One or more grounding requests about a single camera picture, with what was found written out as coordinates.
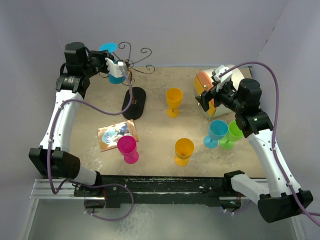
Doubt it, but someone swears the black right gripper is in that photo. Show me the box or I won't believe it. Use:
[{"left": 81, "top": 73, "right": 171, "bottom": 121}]
[{"left": 196, "top": 78, "right": 245, "bottom": 113}]

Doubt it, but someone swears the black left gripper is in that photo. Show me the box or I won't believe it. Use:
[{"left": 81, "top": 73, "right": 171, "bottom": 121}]
[{"left": 82, "top": 50, "right": 115, "bottom": 78}]

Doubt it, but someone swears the blue wine glass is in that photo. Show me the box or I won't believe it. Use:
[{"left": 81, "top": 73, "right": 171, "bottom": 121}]
[
  {"left": 203, "top": 119, "right": 229, "bottom": 149},
  {"left": 99, "top": 42, "right": 128, "bottom": 84}
]

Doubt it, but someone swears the yellow wine glass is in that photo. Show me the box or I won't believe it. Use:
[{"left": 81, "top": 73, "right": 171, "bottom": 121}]
[
  {"left": 165, "top": 88, "right": 183, "bottom": 118},
  {"left": 174, "top": 138, "right": 195, "bottom": 167}
]

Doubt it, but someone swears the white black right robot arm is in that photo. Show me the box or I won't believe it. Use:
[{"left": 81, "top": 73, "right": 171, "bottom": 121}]
[{"left": 195, "top": 78, "right": 313, "bottom": 223}]

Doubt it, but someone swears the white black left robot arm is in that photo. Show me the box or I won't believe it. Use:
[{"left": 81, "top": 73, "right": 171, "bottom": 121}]
[{"left": 28, "top": 41, "right": 147, "bottom": 196}]

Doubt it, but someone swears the green wine glass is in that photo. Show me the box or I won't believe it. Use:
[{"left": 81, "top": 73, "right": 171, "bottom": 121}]
[{"left": 219, "top": 120, "right": 244, "bottom": 150}]

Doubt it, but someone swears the metal wine glass rack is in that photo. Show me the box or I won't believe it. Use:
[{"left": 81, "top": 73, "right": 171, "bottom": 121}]
[{"left": 113, "top": 41, "right": 156, "bottom": 120}]

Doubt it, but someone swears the pink wine glass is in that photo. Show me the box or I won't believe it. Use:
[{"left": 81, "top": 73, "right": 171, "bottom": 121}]
[{"left": 117, "top": 135, "right": 139, "bottom": 164}]

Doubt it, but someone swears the white cylindrical drawer cabinet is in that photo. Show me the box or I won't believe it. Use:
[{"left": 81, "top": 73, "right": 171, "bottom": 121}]
[{"left": 194, "top": 65, "right": 248, "bottom": 120}]

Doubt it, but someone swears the illustrated book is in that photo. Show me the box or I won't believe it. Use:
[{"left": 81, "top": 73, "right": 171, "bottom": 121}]
[{"left": 97, "top": 119, "right": 139, "bottom": 152}]

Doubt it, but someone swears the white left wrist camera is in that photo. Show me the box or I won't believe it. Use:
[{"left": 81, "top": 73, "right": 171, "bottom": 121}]
[{"left": 105, "top": 57, "right": 128, "bottom": 78}]

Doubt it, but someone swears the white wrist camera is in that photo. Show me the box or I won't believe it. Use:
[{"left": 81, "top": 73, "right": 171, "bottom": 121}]
[
  {"left": 105, "top": 57, "right": 128, "bottom": 78},
  {"left": 211, "top": 65, "right": 233, "bottom": 92}
]

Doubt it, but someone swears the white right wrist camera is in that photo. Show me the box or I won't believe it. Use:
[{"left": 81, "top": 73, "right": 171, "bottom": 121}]
[{"left": 211, "top": 65, "right": 233, "bottom": 92}]

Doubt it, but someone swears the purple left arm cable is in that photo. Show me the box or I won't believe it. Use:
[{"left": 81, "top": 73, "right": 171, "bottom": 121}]
[{"left": 46, "top": 66, "right": 133, "bottom": 195}]

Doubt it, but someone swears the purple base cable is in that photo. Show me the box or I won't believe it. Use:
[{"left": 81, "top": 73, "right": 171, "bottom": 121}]
[{"left": 83, "top": 183, "right": 136, "bottom": 222}]

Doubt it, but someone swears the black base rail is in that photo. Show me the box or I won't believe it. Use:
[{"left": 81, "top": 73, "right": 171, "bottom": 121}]
[{"left": 74, "top": 175, "right": 245, "bottom": 212}]

